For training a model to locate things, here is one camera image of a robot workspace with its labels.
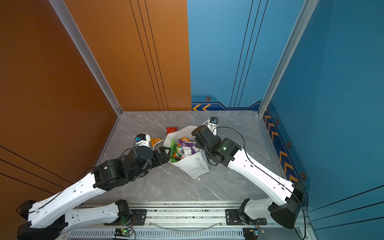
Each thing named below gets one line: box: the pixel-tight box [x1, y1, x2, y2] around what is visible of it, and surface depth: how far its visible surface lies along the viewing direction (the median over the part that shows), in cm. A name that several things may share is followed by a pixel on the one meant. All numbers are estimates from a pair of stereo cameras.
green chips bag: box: [170, 140, 183, 163], surface depth 79 cm
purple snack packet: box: [179, 139, 197, 158], surface depth 74 cm
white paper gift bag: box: [163, 126, 198, 149], surface depth 77 cm
